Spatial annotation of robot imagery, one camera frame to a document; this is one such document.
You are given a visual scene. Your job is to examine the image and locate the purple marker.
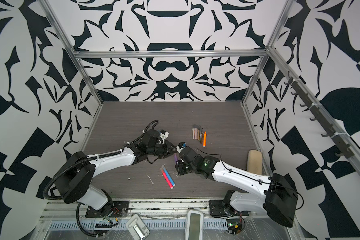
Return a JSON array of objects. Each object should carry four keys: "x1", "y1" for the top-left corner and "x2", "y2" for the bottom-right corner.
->
[{"x1": 174, "y1": 154, "x2": 179, "y2": 163}]

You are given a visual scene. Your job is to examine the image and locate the blue marker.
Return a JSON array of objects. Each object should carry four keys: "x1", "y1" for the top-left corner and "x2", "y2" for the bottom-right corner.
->
[{"x1": 162, "y1": 165, "x2": 176, "y2": 187}]

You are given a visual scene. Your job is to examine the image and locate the orange marker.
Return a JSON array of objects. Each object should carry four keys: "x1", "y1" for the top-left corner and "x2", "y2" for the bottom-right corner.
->
[{"x1": 203, "y1": 131, "x2": 207, "y2": 148}]

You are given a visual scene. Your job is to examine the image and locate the red pink marker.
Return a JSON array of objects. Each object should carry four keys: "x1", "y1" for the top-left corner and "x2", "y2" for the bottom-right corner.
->
[{"x1": 160, "y1": 168, "x2": 173, "y2": 189}]

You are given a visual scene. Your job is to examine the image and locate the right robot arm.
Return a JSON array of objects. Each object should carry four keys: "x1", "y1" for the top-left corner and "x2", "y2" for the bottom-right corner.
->
[{"x1": 176, "y1": 143, "x2": 299, "y2": 228}]

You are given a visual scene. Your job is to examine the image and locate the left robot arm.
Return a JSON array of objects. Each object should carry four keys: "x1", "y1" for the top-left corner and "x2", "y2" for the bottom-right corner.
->
[{"x1": 43, "y1": 129, "x2": 177, "y2": 214}]

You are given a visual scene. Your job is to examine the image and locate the beige sponge block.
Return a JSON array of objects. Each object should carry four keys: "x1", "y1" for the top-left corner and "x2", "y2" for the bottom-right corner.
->
[{"x1": 247, "y1": 150, "x2": 263, "y2": 175}]

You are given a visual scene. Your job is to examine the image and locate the white tablet device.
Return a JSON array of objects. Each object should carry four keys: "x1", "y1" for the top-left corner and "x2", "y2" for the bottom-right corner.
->
[{"x1": 185, "y1": 210, "x2": 204, "y2": 240}]

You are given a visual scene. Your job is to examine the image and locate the green lit circuit board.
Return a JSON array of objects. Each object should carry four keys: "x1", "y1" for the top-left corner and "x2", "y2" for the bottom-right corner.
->
[{"x1": 227, "y1": 218, "x2": 246, "y2": 235}]

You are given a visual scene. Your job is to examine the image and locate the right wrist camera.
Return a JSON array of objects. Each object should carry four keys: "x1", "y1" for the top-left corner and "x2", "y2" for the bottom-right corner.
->
[{"x1": 177, "y1": 142, "x2": 187, "y2": 153}]

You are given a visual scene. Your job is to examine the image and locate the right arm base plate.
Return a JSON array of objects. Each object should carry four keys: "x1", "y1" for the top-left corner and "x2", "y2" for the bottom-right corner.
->
[{"x1": 209, "y1": 200, "x2": 250, "y2": 218}]

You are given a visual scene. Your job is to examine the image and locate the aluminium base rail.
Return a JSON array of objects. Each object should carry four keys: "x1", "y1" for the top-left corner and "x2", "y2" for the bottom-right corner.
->
[{"x1": 38, "y1": 197, "x2": 296, "y2": 223}]

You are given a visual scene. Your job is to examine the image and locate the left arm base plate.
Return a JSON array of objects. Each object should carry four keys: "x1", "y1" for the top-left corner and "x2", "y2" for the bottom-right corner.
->
[{"x1": 85, "y1": 201, "x2": 130, "y2": 218}]

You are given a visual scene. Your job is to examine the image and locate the left circuit board wires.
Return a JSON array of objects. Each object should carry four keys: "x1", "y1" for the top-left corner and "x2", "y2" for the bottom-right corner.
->
[{"x1": 94, "y1": 217, "x2": 119, "y2": 230}]

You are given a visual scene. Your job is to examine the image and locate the black hook rail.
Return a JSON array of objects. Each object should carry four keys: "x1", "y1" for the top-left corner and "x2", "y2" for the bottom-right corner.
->
[{"x1": 285, "y1": 72, "x2": 355, "y2": 159}]

